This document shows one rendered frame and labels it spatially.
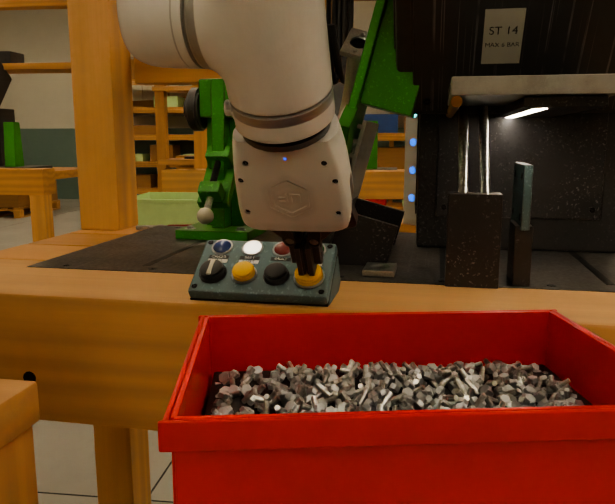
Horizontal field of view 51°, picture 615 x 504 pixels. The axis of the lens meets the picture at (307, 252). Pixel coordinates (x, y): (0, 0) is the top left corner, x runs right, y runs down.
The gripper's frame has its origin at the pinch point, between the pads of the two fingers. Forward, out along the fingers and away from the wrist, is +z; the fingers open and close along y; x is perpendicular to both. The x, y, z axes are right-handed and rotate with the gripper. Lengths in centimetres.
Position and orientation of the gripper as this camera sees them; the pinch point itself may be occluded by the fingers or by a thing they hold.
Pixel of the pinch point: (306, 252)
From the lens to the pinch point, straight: 63.9
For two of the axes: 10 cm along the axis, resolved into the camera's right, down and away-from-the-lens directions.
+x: 1.6, -7.1, 6.9
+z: 1.2, 7.1, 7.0
